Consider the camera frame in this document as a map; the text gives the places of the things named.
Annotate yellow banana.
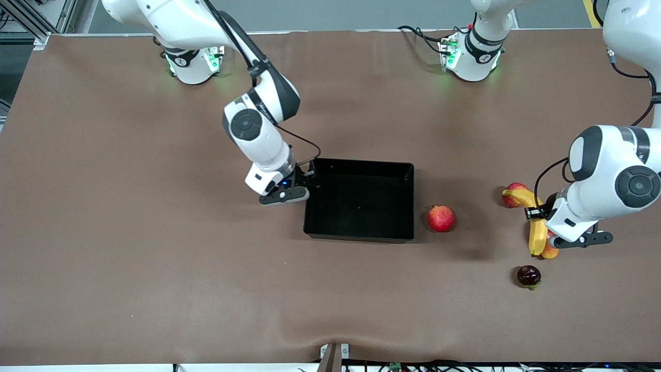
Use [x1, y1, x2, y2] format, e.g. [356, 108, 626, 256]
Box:
[502, 189, 550, 258]

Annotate red yellow apple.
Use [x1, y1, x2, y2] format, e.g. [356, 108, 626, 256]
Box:
[503, 182, 529, 209]

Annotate black plastic box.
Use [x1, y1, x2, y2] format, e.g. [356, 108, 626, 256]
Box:
[303, 158, 416, 244]

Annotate red yellow mango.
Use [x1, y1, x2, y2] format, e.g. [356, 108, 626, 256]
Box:
[540, 230, 560, 260]

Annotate dark purple mangosteen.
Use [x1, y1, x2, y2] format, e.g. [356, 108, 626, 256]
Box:
[517, 265, 542, 290]

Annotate brown table cover mat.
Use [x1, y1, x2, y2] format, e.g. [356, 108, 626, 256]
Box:
[0, 28, 661, 365]

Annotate red pomegranate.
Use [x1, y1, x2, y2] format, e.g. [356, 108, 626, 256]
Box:
[427, 204, 455, 233]

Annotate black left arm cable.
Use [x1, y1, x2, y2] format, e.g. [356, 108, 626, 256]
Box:
[533, 49, 661, 213]

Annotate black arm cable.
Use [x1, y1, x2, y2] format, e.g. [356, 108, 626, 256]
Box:
[204, 0, 322, 167]
[533, 49, 661, 213]

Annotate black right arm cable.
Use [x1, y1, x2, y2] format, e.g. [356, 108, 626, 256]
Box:
[204, 0, 322, 167]

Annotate black left arm base cables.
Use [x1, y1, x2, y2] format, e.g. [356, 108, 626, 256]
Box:
[397, 25, 446, 55]

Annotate grey bracket with brown post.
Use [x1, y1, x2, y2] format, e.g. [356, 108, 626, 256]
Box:
[318, 342, 351, 372]

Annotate aluminium profile frame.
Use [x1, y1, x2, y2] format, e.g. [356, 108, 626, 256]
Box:
[0, 0, 52, 47]

